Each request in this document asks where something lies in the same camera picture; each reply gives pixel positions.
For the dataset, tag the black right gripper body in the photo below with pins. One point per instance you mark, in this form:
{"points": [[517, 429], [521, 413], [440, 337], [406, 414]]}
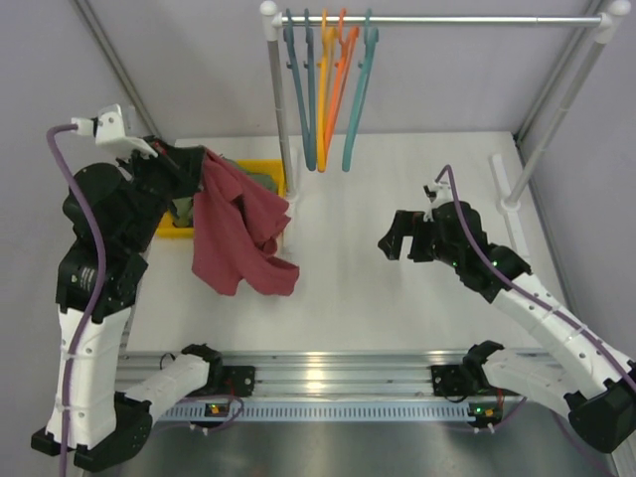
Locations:
{"points": [[428, 245]]}

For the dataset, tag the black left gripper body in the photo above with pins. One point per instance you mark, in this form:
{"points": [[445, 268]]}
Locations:
{"points": [[181, 166]]}

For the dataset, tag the red tank top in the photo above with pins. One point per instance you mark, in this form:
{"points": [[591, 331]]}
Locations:
{"points": [[224, 260]]}

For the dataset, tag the light teal hanger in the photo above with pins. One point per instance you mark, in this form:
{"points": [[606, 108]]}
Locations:
{"points": [[371, 38]]}

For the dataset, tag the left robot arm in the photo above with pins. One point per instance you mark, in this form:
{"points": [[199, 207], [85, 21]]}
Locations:
{"points": [[115, 209]]}

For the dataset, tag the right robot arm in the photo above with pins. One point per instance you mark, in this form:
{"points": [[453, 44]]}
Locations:
{"points": [[594, 385]]}

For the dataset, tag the dark teal hanger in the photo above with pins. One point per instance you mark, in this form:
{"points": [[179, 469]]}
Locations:
{"points": [[292, 64], [310, 138]]}

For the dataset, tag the orange hanger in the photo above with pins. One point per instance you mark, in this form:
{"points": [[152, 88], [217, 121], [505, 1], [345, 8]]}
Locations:
{"points": [[347, 43]]}

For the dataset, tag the yellow hanger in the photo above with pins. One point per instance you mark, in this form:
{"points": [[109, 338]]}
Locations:
{"points": [[326, 67]]}

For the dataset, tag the green graphic t-shirt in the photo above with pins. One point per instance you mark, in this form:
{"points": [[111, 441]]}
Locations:
{"points": [[181, 210]]}

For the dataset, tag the yellow plastic bin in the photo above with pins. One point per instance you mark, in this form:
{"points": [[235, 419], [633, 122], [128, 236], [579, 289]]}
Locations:
{"points": [[232, 201]]}

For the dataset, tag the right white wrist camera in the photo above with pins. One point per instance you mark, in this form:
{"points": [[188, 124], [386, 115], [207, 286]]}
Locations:
{"points": [[438, 194]]}

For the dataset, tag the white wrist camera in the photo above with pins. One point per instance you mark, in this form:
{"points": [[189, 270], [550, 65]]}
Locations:
{"points": [[438, 194], [115, 131]]}

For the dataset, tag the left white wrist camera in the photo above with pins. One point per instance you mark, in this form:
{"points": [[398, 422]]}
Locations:
{"points": [[115, 131]]}

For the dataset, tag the aluminium rail frame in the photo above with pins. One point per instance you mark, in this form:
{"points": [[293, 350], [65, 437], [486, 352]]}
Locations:
{"points": [[342, 375]]}

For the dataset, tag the perforated cable duct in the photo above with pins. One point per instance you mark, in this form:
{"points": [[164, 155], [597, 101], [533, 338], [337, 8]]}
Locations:
{"points": [[333, 411]]}

